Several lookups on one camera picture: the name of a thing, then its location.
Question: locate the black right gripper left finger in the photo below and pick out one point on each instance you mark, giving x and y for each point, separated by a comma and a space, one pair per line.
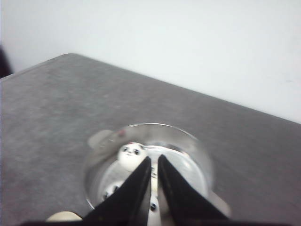
131, 201

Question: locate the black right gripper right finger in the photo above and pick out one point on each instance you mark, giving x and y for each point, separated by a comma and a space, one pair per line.
179, 201

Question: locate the stainless steel pot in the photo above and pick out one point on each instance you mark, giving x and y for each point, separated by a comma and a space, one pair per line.
185, 152

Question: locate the beige rectangular tray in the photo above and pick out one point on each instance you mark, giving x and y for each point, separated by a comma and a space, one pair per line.
64, 216

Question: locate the white panda bun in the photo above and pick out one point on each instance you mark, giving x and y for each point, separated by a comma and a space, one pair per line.
111, 188
154, 218
131, 155

